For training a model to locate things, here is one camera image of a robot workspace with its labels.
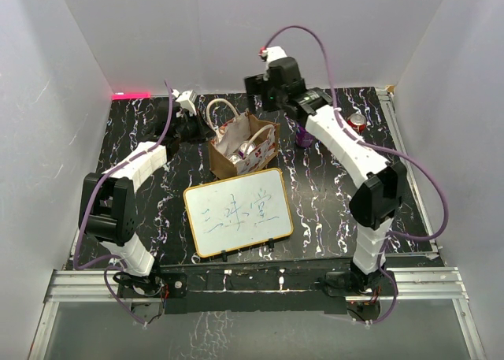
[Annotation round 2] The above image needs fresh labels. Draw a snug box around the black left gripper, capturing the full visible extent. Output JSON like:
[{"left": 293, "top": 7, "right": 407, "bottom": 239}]
[{"left": 175, "top": 110, "right": 217, "bottom": 146}]

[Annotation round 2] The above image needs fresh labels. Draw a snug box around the printed canvas tote bag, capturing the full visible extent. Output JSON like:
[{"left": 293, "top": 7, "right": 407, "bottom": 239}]
[{"left": 205, "top": 98, "right": 280, "bottom": 180}]

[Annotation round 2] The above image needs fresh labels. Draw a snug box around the purple soda can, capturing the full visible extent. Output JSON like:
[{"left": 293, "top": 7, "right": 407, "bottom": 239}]
[
  {"left": 295, "top": 125, "right": 314, "bottom": 148},
  {"left": 228, "top": 153, "right": 243, "bottom": 165},
  {"left": 238, "top": 141, "right": 255, "bottom": 158}
]

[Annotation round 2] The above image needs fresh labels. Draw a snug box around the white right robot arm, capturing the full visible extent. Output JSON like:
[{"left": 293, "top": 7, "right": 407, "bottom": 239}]
[{"left": 244, "top": 55, "right": 406, "bottom": 295}]

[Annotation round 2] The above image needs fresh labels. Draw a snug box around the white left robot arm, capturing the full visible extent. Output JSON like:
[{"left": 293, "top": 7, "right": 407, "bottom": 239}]
[{"left": 73, "top": 96, "right": 211, "bottom": 296}]

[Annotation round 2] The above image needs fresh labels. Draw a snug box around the pink tape strip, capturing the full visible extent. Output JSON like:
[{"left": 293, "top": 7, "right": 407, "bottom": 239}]
[{"left": 111, "top": 92, "right": 151, "bottom": 101}]

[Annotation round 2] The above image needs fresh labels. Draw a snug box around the yellow framed whiteboard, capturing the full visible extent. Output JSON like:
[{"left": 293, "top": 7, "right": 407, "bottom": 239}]
[{"left": 183, "top": 168, "right": 294, "bottom": 258}]

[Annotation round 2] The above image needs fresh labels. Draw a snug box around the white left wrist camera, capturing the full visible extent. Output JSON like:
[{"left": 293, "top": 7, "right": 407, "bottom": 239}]
[{"left": 176, "top": 90, "right": 197, "bottom": 116}]

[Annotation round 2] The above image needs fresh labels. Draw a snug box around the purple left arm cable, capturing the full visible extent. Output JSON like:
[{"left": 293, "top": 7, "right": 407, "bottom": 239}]
[{"left": 72, "top": 80, "right": 176, "bottom": 329}]

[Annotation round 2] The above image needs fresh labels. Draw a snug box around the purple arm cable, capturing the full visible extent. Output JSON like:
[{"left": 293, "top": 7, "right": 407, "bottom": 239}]
[
  {"left": 263, "top": 24, "right": 450, "bottom": 325},
  {"left": 72, "top": 80, "right": 176, "bottom": 329}
]

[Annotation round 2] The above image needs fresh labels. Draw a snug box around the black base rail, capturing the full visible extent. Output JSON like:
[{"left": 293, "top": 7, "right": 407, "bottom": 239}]
[{"left": 113, "top": 258, "right": 397, "bottom": 320}]

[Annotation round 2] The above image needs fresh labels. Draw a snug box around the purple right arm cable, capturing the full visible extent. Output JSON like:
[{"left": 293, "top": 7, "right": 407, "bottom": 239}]
[{"left": 263, "top": 24, "right": 450, "bottom": 325}]

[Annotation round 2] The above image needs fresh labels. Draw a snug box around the aluminium frame rail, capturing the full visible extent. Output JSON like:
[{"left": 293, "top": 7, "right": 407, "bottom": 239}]
[{"left": 28, "top": 270, "right": 161, "bottom": 359}]

